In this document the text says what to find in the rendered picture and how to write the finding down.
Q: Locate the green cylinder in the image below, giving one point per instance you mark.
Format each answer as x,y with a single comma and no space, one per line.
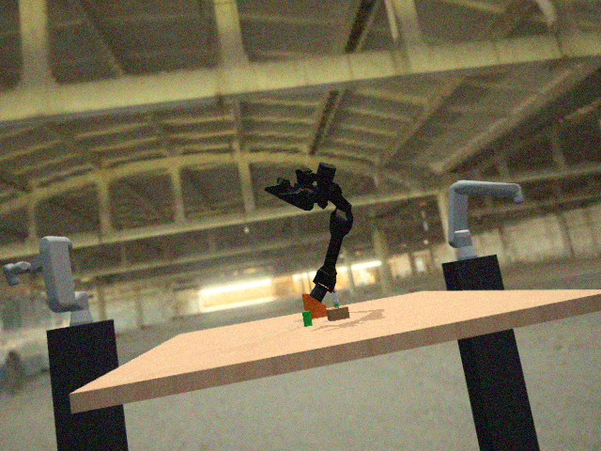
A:
307,320

